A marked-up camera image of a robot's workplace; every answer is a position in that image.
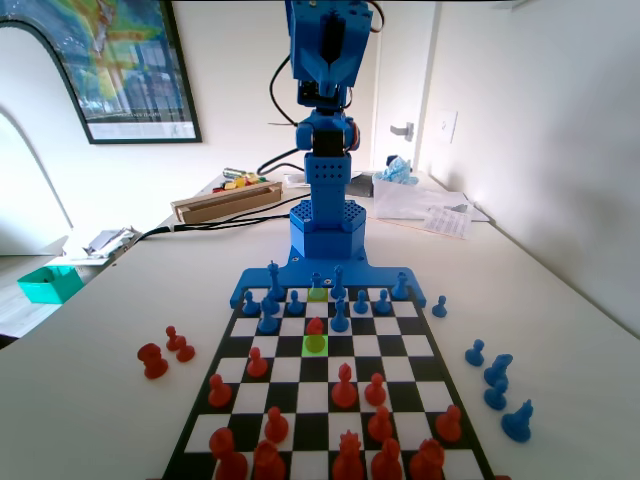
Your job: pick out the crumpled grey packaging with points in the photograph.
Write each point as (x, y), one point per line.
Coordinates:
(107, 240)

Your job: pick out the blue chess king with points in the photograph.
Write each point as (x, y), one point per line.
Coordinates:
(274, 287)

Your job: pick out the blue base plate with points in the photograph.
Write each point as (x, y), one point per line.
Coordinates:
(380, 275)

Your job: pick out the red chess knight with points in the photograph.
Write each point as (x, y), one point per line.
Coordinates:
(427, 465)
(269, 465)

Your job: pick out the grey pad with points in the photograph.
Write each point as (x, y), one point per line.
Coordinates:
(360, 186)

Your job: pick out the white door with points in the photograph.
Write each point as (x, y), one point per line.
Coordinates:
(400, 75)

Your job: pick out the blue camera housing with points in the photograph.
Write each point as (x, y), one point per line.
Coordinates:
(307, 100)

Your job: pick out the white wall switch plate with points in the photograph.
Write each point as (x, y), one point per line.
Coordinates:
(447, 126)

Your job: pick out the printed paper sheet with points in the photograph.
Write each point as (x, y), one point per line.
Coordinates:
(447, 222)

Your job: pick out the long cardboard box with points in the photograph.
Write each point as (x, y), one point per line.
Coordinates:
(225, 207)

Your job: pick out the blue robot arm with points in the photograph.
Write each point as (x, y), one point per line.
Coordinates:
(327, 225)

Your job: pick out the blue chess queen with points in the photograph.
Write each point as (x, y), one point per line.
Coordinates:
(339, 285)

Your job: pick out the clear plastic bag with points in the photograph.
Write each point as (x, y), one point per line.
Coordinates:
(410, 200)

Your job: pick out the black white chessboard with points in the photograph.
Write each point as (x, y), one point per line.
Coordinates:
(400, 345)

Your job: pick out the yellow toy block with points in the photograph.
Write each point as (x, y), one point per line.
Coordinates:
(235, 184)

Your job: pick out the green toy block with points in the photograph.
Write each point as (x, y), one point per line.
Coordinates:
(260, 178)

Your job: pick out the blue chess bishop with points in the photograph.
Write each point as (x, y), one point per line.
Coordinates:
(268, 326)
(340, 322)

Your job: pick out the framed map poster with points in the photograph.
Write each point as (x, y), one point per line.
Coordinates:
(125, 60)

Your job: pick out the silver can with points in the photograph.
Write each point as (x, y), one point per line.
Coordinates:
(232, 173)

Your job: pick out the blue white plush toy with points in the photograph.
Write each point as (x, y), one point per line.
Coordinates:
(397, 170)

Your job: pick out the red chess queen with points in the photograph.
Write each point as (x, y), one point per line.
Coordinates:
(347, 462)

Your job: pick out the teal plastic bin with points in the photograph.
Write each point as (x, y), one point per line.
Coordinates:
(45, 292)

